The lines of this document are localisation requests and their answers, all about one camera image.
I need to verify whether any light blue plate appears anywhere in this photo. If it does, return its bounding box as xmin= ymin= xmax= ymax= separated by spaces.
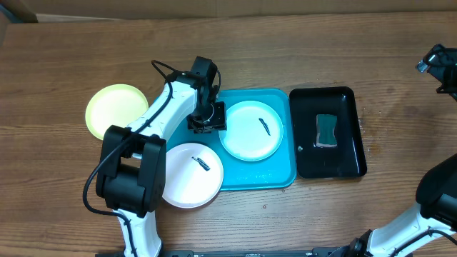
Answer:
xmin=219 ymin=101 xmax=284 ymax=161

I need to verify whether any yellow plate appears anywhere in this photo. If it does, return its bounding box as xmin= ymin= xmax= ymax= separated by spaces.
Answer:
xmin=85 ymin=84 xmax=149 ymax=140

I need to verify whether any green scrubbing sponge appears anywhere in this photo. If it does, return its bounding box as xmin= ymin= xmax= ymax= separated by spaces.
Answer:
xmin=316 ymin=114 xmax=337 ymax=148

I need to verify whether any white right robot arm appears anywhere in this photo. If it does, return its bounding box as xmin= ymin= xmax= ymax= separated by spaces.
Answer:
xmin=313 ymin=44 xmax=456 ymax=257

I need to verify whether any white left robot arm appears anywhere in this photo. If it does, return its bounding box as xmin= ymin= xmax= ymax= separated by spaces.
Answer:
xmin=83 ymin=56 xmax=226 ymax=256

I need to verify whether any blue plastic tray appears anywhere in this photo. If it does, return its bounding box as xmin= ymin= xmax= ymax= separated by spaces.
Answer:
xmin=167 ymin=89 xmax=297 ymax=191

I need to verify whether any black rectangular tray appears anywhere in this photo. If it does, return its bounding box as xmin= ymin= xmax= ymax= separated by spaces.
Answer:
xmin=289 ymin=86 xmax=368 ymax=178

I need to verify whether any pink plate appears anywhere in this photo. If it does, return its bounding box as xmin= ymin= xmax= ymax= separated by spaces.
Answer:
xmin=163 ymin=143 xmax=224 ymax=208

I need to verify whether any brown cardboard backdrop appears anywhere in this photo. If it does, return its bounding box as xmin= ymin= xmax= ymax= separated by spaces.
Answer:
xmin=1 ymin=0 xmax=456 ymax=22

